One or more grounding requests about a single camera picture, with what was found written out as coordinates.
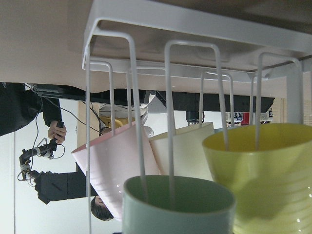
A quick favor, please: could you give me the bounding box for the cream white plastic cup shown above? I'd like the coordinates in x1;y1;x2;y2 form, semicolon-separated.
149;122;215;181

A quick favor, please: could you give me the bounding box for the operator head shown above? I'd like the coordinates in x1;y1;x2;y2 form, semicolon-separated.
90;195;114;221

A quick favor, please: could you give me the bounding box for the operator in black clothes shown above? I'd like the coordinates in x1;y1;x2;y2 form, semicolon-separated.
0;82;62;136

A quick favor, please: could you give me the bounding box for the pink plastic cup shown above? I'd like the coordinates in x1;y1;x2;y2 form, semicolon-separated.
71;121;161;221

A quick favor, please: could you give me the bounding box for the white wire cup rack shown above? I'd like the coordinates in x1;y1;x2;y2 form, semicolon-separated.
81;0;312;234

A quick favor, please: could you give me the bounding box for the green plastic cup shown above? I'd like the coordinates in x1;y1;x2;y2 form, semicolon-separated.
122;175;236;234

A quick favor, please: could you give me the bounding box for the operator hand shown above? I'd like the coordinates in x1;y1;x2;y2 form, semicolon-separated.
48;121;67;144

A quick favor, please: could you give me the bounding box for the yellow plastic cup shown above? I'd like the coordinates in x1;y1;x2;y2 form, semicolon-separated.
202;123;312;234

